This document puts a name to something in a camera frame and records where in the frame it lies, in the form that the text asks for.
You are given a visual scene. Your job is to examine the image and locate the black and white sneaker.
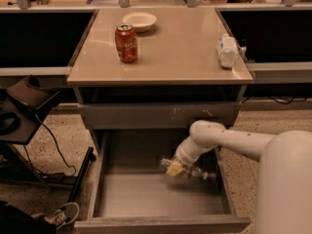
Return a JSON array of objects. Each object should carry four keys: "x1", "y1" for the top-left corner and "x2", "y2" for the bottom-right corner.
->
[{"x1": 31, "y1": 202, "x2": 80, "y2": 229}]

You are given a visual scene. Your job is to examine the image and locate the closed grey top drawer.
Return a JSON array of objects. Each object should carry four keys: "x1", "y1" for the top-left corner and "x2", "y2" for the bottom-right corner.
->
[{"x1": 79, "y1": 101, "x2": 242, "y2": 130}]

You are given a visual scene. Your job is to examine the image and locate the open grey middle drawer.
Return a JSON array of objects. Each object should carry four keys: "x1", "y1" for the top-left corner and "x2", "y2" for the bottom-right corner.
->
[{"x1": 75, "y1": 129, "x2": 250, "y2": 234}]

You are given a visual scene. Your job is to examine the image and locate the orange soda can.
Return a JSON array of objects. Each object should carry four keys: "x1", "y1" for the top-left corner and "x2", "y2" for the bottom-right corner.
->
[{"x1": 115, "y1": 22, "x2": 137, "y2": 62}]

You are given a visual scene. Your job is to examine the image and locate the black pole on floor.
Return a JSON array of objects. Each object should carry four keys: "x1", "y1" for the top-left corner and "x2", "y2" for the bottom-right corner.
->
[{"x1": 67, "y1": 147, "x2": 96, "y2": 202}]

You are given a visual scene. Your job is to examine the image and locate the black stand with tray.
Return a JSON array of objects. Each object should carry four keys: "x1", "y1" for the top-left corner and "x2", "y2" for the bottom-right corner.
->
[{"x1": 0, "y1": 75, "x2": 60, "y2": 189}]

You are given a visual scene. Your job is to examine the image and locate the white plastic bottle lying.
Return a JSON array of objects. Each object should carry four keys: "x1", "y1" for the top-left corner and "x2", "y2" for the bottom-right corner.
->
[{"x1": 216, "y1": 34, "x2": 247, "y2": 68}]

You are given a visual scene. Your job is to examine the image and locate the white bowl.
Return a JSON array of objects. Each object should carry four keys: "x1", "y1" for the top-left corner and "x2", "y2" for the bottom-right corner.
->
[{"x1": 122, "y1": 12, "x2": 157, "y2": 33}]

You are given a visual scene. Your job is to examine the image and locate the dark trouser leg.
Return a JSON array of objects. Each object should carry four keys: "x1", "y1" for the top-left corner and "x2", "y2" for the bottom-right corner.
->
[{"x1": 0, "y1": 201, "x2": 57, "y2": 234}]

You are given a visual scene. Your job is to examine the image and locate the grey cabinet with counter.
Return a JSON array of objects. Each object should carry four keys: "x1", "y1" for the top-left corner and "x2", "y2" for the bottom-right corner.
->
[{"x1": 66, "y1": 6, "x2": 254, "y2": 151}]

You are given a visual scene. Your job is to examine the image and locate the black cable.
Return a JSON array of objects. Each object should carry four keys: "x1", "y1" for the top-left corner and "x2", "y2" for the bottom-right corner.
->
[{"x1": 22, "y1": 114, "x2": 78, "y2": 181}]

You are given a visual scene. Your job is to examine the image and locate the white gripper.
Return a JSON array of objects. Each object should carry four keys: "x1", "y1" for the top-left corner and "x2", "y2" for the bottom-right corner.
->
[{"x1": 166, "y1": 136, "x2": 209, "y2": 176}]

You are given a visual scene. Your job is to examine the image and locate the clear plastic water bottle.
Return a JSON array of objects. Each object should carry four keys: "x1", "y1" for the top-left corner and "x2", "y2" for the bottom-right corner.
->
[{"x1": 159, "y1": 157, "x2": 209, "y2": 179}]

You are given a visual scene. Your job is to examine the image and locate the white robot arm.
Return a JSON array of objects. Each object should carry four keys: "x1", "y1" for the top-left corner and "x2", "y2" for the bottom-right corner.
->
[{"x1": 165, "y1": 120, "x2": 312, "y2": 234}]

